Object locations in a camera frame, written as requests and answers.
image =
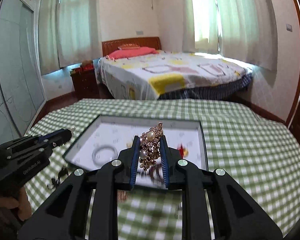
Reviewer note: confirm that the white wardrobe door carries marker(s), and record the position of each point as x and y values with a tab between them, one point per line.
21	93

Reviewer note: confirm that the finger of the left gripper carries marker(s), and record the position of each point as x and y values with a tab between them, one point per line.
49	141
17	144

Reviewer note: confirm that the red boxes on nightstand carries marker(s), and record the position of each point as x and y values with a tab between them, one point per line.
84	66

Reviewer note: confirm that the left hand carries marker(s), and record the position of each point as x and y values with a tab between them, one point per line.
21	203

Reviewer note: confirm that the wall light switch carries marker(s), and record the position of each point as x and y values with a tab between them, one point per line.
289	27

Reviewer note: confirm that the left white curtain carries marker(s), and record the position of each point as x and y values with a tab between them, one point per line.
68	33

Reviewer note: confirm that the red knot gold pendant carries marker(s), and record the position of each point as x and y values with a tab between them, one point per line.
184	152

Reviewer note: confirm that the dark wooden nightstand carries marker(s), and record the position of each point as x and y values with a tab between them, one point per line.
85	84

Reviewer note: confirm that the white curtain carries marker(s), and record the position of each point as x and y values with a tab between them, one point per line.
243	30
68	33

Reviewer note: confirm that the white jade bangle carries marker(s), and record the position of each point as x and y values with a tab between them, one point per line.
103	154

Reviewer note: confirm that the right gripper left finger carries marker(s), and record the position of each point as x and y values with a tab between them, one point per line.
85	196

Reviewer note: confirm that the green checkered tablecloth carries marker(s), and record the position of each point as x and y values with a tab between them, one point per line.
261	155

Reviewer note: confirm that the pink pillow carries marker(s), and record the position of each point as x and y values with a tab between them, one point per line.
130	51

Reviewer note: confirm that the gold pearl brooch cluster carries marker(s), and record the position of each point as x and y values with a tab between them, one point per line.
150	147

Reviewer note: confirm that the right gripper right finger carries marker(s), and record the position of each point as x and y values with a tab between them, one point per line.
213	202

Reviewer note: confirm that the green jewelry tray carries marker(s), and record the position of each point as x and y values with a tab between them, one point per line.
120	132

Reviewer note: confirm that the bed with patterned sheet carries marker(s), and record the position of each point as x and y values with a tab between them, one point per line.
169	76

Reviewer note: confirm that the right white curtain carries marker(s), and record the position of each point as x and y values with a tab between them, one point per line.
243	30

